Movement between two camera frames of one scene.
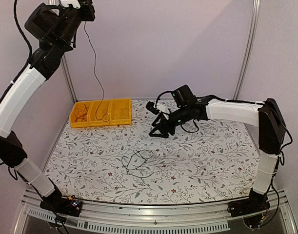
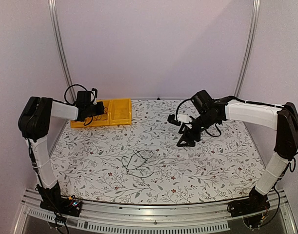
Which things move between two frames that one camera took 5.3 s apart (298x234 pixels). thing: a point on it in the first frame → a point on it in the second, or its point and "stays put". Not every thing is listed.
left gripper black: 89,15 → 101,108
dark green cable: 97,79 → 99,117
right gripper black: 164,124 → 188,133
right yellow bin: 120,111 stays put
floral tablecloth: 214,163 stays put
